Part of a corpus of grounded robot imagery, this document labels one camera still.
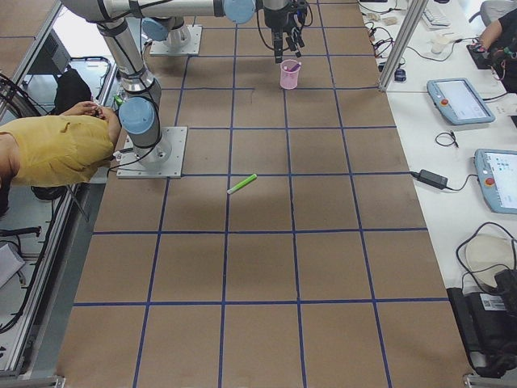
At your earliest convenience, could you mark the person in yellow shirt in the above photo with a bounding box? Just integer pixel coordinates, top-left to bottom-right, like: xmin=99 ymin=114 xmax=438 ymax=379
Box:
xmin=0 ymin=100 xmax=122 ymax=217

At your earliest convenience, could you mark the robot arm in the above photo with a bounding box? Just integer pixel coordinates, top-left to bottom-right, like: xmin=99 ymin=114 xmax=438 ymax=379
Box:
xmin=142 ymin=1 xmax=311 ymax=63
xmin=61 ymin=1 xmax=256 ymax=166

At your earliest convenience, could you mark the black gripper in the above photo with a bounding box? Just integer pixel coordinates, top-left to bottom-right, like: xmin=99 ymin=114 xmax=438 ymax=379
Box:
xmin=263 ymin=0 xmax=304 ymax=64

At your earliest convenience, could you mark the teach pendant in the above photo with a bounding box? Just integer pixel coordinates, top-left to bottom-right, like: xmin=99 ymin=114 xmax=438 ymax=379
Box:
xmin=474 ymin=149 xmax=516 ymax=214
xmin=427 ymin=78 xmax=495 ymax=125

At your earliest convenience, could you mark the lower teach pendant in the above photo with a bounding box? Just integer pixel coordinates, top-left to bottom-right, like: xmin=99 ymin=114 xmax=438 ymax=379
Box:
xmin=474 ymin=149 xmax=516 ymax=214

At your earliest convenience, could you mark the pink mesh cup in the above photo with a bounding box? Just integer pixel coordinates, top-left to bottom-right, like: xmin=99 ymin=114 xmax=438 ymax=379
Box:
xmin=280 ymin=59 xmax=301 ymax=90

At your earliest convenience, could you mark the black power adapter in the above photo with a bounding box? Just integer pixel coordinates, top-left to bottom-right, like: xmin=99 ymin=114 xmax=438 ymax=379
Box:
xmin=418 ymin=169 xmax=448 ymax=190

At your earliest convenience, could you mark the upper teach pendant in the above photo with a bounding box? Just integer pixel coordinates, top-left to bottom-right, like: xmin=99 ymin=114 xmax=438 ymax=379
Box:
xmin=427 ymin=78 xmax=495 ymax=125

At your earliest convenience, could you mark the green pen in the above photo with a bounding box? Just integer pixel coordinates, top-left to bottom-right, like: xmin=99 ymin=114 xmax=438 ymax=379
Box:
xmin=227 ymin=174 xmax=258 ymax=195

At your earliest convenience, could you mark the aluminium frame post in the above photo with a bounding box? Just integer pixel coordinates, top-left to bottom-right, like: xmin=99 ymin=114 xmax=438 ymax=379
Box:
xmin=378 ymin=0 xmax=427 ymax=92

